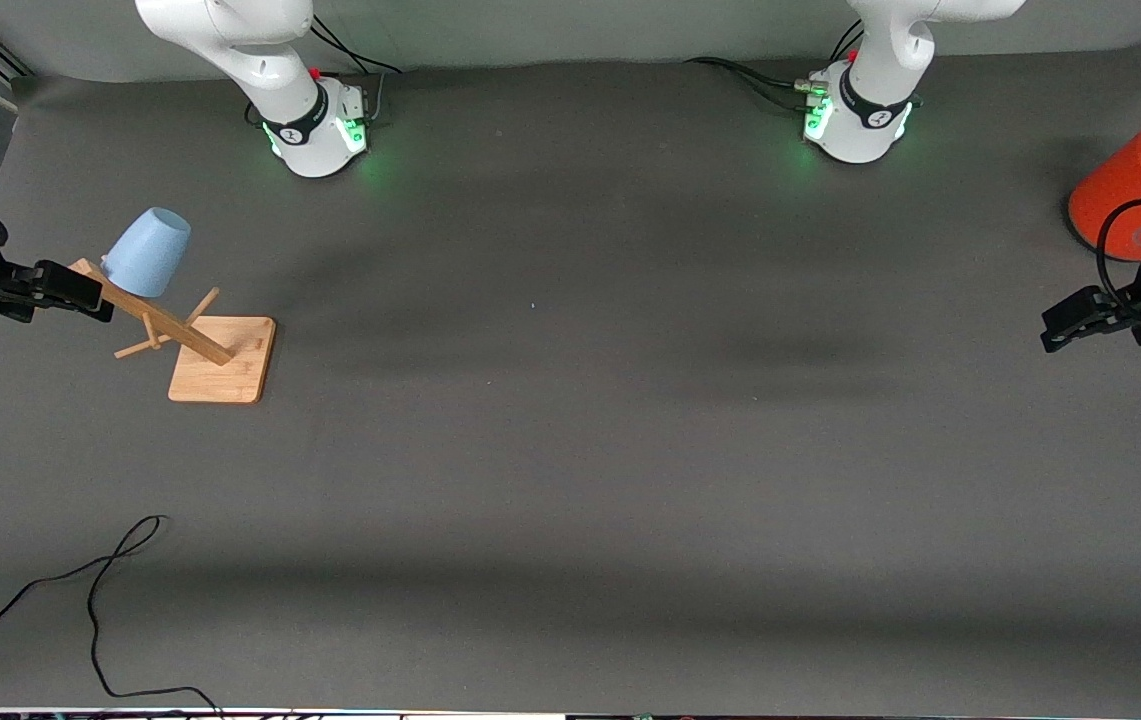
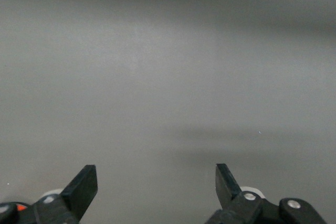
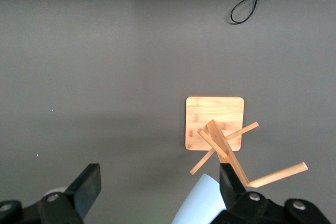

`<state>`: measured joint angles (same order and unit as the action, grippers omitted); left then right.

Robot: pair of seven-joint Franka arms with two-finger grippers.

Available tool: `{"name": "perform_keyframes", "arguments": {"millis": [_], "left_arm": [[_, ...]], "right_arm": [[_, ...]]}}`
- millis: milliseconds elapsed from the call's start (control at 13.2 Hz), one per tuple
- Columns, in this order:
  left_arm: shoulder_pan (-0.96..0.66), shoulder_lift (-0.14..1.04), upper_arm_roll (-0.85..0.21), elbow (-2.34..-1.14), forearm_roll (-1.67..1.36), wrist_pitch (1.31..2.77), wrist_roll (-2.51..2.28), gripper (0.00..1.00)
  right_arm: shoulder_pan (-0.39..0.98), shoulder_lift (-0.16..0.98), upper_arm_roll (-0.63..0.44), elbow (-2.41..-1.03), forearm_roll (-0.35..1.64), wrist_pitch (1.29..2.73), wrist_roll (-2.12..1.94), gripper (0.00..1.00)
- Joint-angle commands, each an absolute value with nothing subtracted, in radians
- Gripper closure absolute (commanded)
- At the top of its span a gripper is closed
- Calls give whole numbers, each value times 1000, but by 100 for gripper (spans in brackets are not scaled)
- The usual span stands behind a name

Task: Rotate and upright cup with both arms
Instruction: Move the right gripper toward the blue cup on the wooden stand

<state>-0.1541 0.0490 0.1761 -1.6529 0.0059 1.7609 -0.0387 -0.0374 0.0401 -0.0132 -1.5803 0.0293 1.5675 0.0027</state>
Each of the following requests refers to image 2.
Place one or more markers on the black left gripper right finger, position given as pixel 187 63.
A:
pixel 225 184

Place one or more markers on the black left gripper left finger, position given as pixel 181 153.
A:
pixel 81 190

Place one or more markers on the dark grey table mat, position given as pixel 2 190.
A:
pixel 157 77

